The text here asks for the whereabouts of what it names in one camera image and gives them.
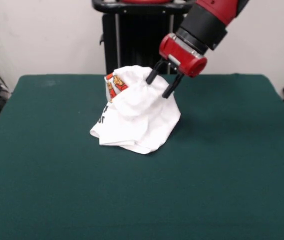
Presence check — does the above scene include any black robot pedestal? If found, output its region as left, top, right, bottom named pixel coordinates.
left=91, top=0, right=195, bottom=75

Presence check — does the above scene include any dark green table cloth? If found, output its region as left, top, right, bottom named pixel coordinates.
left=0, top=73, right=284, bottom=240

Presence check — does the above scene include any white printed T-shirt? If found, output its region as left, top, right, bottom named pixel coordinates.
left=89, top=65, right=182, bottom=156

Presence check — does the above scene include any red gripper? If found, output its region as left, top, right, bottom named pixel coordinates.
left=145, top=32, right=208, bottom=99

